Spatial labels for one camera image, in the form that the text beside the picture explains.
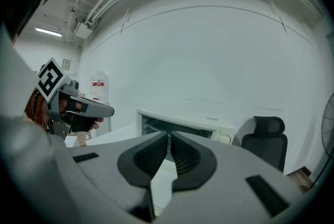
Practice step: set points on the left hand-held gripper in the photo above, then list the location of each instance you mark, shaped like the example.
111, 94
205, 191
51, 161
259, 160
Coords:
50, 79

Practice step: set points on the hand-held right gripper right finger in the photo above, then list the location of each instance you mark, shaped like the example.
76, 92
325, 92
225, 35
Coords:
235, 178

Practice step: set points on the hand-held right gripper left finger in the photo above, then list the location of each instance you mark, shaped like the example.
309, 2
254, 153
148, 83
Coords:
104, 165

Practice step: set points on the white toaster oven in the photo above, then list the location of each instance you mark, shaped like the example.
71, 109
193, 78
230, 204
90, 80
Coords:
221, 129

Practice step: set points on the person's left hand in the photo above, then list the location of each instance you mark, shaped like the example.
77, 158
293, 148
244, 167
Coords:
70, 106

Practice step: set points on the white water dispenser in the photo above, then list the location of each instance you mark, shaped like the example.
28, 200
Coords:
104, 103

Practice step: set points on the black mesh high-back chair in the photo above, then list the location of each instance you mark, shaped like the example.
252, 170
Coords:
266, 142

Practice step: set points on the white ceiling junction box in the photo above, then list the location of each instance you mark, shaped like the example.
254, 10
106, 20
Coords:
83, 32

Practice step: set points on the long ceiling light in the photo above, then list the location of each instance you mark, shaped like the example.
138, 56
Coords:
49, 32

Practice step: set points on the black standing fan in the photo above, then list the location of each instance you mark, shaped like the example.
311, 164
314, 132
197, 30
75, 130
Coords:
329, 123

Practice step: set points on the small wall panel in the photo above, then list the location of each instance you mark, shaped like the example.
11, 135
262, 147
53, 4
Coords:
66, 65

